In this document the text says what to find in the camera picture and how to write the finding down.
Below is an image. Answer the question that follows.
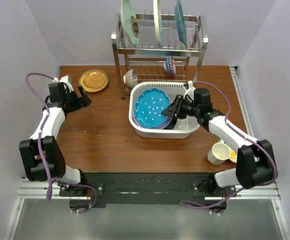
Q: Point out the brown patterned bowl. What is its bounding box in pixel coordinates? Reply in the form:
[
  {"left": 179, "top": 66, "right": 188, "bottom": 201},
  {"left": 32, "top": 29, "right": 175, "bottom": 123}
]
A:
[{"left": 123, "top": 68, "right": 138, "bottom": 89}]

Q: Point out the green leaf pattern plate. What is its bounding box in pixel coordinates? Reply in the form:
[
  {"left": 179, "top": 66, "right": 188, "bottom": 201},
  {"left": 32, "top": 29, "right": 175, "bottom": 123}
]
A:
[{"left": 78, "top": 68, "right": 109, "bottom": 93}]

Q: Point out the blue dotted scalloped plate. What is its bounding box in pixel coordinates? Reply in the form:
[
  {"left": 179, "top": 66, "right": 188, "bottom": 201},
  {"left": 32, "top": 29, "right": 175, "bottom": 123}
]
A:
[{"left": 134, "top": 87, "right": 170, "bottom": 129}]

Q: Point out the cream rimmed plate in rack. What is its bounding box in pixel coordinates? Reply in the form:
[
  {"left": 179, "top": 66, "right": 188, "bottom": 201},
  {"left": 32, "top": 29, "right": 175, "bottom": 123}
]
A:
[{"left": 153, "top": 0, "right": 162, "bottom": 47}]

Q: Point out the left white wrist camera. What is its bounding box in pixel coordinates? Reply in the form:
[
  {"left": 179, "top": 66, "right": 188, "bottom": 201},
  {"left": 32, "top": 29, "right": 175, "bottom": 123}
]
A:
[{"left": 52, "top": 75, "right": 74, "bottom": 92}]

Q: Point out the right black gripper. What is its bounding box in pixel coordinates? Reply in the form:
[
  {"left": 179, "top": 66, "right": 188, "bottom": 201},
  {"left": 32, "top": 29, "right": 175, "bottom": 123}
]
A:
[{"left": 162, "top": 95, "right": 200, "bottom": 120}]

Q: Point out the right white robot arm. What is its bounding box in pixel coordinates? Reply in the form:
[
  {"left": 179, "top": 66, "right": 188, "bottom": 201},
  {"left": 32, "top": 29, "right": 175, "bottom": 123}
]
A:
[{"left": 162, "top": 88, "right": 278, "bottom": 197}]

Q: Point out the blue zigzag bowl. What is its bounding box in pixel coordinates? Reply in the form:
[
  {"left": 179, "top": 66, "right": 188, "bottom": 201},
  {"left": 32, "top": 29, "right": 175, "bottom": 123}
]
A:
[{"left": 164, "top": 56, "right": 176, "bottom": 75}]

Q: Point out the lavender plate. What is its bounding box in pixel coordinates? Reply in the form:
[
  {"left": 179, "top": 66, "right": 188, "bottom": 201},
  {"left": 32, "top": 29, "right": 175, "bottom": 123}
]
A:
[{"left": 132, "top": 110, "right": 172, "bottom": 130}]

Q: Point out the teal yellow patterned saucer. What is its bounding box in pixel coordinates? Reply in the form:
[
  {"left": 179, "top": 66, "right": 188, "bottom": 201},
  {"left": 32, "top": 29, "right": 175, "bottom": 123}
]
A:
[{"left": 228, "top": 149, "right": 237, "bottom": 163}]

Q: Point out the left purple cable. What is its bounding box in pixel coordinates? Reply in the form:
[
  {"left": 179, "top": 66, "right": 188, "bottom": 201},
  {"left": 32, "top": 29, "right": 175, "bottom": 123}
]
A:
[{"left": 25, "top": 72, "right": 99, "bottom": 215}]

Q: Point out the white ceramic mug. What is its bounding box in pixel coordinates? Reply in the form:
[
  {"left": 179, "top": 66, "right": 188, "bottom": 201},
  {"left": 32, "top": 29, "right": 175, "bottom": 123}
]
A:
[{"left": 207, "top": 142, "right": 231, "bottom": 165}]

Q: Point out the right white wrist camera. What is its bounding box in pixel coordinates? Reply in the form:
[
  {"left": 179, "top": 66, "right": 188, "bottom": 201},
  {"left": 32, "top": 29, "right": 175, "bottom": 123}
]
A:
[{"left": 183, "top": 80, "right": 195, "bottom": 99}]

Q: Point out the steel dish rack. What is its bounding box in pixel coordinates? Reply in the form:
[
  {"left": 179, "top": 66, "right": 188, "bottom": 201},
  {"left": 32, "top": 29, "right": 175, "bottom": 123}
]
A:
[{"left": 111, "top": 13, "right": 209, "bottom": 99}]

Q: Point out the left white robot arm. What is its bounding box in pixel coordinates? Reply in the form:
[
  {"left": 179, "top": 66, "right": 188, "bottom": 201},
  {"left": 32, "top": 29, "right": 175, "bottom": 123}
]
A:
[{"left": 19, "top": 81, "right": 92, "bottom": 200}]

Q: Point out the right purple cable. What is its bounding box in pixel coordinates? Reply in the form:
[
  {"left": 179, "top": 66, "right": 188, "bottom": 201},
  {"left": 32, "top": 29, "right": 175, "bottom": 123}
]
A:
[{"left": 180, "top": 80, "right": 278, "bottom": 216}]

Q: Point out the purple cable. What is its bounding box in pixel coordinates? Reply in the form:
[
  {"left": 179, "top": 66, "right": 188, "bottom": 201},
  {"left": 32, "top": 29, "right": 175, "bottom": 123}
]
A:
[
  {"left": 180, "top": 80, "right": 278, "bottom": 216},
  {"left": 25, "top": 72, "right": 99, "bottom": 215}
]

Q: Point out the white plastic bin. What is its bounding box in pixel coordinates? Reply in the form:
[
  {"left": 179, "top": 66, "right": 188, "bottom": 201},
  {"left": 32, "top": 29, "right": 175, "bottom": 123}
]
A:
[{"left": 129, "top": 81, "right": 199, "bottom": 139}]

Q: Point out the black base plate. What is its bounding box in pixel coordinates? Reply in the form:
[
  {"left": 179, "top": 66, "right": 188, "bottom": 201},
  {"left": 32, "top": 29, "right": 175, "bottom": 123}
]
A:
[{"left": 57, "top": 171, "right": 263, "bottom": 210}]

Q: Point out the mint floral plate in rack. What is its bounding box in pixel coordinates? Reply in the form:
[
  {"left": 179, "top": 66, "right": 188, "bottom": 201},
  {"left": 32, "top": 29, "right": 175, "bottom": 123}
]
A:
[{"left": 120, "top": 0, "right": 139, "bottom": 46}]

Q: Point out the teal plate in rack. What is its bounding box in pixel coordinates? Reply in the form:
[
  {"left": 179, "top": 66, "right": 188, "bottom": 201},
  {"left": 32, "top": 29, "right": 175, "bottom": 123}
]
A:
[{"left": 174, "top": 0, "right": 187, "bottom": 48}]

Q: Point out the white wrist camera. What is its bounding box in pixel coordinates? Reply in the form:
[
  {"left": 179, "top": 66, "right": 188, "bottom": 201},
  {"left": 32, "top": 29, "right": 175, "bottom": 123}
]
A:
[
  {"left": 183, "top": 80, "right": 195, "bottom": 99},
  {"left": 52, "top": 75, "right": 74, "bottom": 92}
]

